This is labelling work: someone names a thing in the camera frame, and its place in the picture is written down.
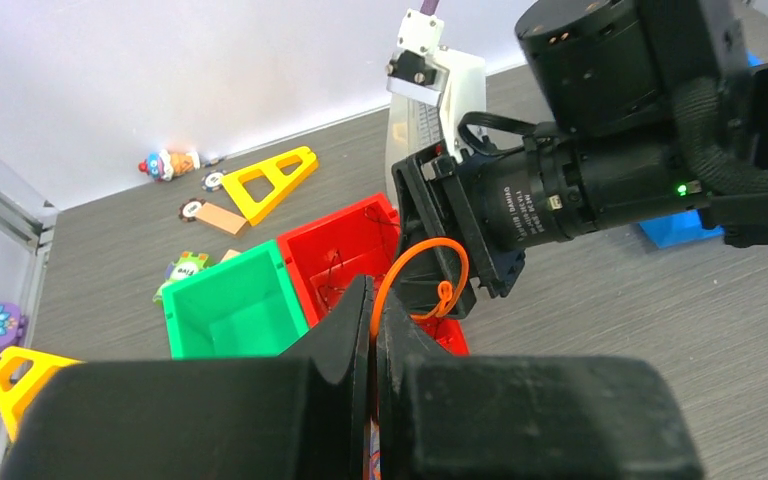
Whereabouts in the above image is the white metronome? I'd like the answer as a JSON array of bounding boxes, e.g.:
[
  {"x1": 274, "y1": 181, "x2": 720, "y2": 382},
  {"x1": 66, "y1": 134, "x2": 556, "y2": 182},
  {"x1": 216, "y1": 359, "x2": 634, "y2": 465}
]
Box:
[{"x1": 384, "y1": 47, "x2": 486, "y2": 207}]

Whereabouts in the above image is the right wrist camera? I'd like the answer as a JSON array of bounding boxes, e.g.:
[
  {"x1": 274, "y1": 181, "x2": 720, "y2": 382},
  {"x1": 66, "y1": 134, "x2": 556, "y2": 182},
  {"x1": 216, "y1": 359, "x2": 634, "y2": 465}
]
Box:
[{"x1": 386, "y1": 9, "x2": 446, "y2": 107}]

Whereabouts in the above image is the green plastic bin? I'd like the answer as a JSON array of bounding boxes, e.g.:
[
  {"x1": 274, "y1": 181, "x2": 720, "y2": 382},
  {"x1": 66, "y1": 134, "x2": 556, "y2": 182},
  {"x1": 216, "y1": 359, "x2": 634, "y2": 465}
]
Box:
[{"x1": 163, "y1": 240, "x2": 309, "y2": 360}]

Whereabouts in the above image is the green toy block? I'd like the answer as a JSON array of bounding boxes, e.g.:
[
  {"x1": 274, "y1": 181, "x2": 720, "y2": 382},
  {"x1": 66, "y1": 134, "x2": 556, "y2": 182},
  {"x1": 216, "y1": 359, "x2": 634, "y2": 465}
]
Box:
[{"x1": 152, "y1": 251, "x2": 212, "y2": 305}]

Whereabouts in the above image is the orange cable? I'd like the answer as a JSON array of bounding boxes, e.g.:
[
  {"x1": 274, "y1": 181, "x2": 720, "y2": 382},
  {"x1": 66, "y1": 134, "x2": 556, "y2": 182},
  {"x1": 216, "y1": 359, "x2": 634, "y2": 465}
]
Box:
[{"x1": 368, "y1": 237, "x2": 471, "y2": 480}]

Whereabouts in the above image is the red plastic bin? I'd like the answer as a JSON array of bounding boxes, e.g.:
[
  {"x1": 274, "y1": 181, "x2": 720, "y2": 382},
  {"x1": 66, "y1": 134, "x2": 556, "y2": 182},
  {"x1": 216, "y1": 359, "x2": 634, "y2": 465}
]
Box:
[{"x1": 276, "y1": 192, "x2": 471, "y2": 357}]

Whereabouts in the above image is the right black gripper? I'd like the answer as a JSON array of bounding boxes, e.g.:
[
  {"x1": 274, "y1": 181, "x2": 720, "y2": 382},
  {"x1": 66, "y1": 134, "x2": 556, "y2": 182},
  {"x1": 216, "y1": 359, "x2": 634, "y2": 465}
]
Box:
[{"x1": 391, "y1": 142, "x2": 596, "y2": 298}]

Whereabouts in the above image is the tan wooden strip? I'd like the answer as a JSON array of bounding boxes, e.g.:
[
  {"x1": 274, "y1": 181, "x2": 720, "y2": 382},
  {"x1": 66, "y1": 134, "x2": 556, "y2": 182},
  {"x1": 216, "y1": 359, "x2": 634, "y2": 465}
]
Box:
[{"x1": 178, "y1": 198, "x2": 250, "y2": 237}]

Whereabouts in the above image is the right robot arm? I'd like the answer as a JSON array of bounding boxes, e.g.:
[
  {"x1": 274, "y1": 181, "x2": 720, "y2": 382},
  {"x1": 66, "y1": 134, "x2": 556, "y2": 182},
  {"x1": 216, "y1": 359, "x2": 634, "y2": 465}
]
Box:
[{"x1": 383, "y1": 1, "x2": 768, "y2": 318}]

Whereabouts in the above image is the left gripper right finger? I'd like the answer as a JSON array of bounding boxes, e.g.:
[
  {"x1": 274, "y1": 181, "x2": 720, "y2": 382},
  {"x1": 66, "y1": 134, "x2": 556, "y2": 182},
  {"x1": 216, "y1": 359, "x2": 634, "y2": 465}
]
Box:
[{"x1": 376, "y1": 295, "x2": 704, "y2": 479}]

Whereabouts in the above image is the small figurine toy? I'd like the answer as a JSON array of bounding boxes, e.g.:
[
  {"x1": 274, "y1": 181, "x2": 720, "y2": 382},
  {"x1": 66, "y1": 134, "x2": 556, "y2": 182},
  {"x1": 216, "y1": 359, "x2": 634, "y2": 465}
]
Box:
[{"x1": 137, "y1": 149, "x2": 202, "y2": 182}]

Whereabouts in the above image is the yellow triangle toy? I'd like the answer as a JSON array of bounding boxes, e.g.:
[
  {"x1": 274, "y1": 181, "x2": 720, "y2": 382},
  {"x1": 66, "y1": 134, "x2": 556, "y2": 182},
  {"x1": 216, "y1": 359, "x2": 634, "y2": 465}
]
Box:
[
  {"x1": 0, "y1": 346, "x2": 81, "y2": 442},
  {"x1": 220, "y1": 146, "x2": 320, "y2": 228}
]

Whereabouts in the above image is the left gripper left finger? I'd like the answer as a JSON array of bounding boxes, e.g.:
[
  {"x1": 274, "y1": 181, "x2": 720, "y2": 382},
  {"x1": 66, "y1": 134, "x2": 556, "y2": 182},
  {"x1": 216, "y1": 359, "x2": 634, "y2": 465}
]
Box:
[{"x1": 0, "y1": 276, "x2": 374, "y2": 479}]

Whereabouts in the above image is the yellow triangle toy rear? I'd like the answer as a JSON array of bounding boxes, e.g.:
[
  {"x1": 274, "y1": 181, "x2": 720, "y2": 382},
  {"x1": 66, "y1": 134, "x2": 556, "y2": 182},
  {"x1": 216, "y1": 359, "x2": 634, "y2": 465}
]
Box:
[{"x1": 220, "y1": 146, "x2": 320, "y2": 228}]

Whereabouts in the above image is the yellow triangle toy left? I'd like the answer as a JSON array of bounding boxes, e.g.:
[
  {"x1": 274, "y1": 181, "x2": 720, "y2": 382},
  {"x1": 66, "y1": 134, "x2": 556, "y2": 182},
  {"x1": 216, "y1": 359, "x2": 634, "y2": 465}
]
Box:
[{"x1": 0, "y1": 346, "x2": 81, "y2": 442}]

